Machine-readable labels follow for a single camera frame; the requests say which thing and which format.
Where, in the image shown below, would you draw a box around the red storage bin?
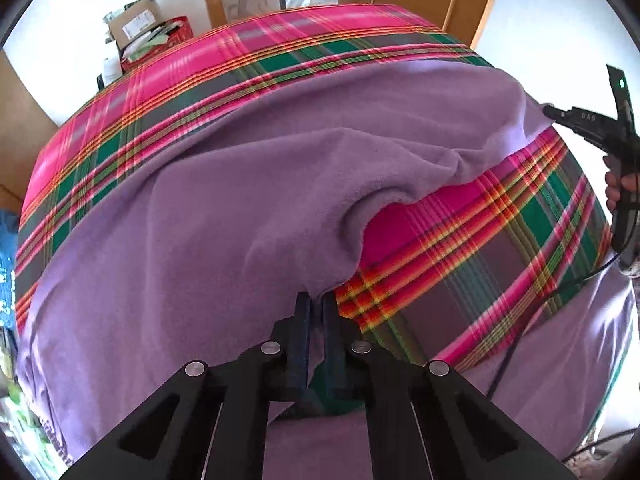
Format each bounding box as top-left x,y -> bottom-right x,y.
120,16 -> 194,74

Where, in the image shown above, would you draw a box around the blue printed bag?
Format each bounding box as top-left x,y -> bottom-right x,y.
0,210 -> 22,333

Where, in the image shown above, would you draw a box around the plaid bed sheet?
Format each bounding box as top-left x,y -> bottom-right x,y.
15,4 -> 613,376

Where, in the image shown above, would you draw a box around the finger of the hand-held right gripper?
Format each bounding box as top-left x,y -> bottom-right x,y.
544,104 -> 579,132

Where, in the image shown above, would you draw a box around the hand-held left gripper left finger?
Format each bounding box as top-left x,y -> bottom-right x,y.
60,292 -> 313,480

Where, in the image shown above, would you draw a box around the cardboard box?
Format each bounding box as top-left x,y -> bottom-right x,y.
103,0 -> 162,47

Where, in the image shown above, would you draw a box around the black cable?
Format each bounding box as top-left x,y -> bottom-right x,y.
487,250 -> 622,397

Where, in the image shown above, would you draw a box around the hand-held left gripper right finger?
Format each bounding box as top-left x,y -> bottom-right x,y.
321,292 -> 576,480

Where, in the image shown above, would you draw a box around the person's right hand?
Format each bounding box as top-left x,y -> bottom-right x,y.
603,155 -> 622,214

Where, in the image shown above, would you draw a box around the wooden wardrobe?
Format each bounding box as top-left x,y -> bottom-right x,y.
0,52 -> 62,211

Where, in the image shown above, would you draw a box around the purple fleece pants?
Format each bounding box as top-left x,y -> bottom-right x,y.
15,57 -> 636,480

